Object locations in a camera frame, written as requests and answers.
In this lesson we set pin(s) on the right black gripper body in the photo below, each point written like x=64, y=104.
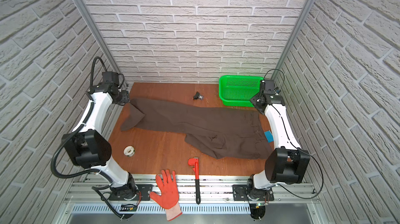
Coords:
x=255, y=100

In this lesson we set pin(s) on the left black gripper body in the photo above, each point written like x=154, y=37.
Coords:
x=126, y=97

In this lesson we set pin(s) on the brown trousers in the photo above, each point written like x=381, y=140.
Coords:
x=215, y=131

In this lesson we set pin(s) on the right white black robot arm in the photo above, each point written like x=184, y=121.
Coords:
x=287, y=163

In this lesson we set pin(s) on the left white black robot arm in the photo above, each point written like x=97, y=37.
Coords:
x=87, y=148

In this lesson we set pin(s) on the green plastic basket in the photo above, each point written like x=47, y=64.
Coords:
x=235, y=90

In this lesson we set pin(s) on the blue sponge block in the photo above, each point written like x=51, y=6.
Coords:
x=269, y=136

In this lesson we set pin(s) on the white tape roll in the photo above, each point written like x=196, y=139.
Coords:
x=129, y=151

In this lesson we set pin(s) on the small black metal object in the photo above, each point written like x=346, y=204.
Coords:
x=198, y=96

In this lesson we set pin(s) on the red pipe wrench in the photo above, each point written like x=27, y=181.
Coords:
x=194, y=163

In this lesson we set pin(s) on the red work glove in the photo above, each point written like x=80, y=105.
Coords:
x=168, y=198

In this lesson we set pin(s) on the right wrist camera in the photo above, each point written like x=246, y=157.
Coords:
x=267, y=86

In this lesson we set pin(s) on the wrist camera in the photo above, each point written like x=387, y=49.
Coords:
x=110, y=77
x=267, y=86

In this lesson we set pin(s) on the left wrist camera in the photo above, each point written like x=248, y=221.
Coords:
x=110, y=77

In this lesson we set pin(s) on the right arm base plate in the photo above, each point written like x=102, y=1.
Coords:
x=244, y=193

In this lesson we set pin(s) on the aluminium frame rail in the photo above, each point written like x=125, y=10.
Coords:
x=214, y=189

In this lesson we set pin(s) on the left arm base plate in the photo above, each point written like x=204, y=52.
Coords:
x=131, y=193

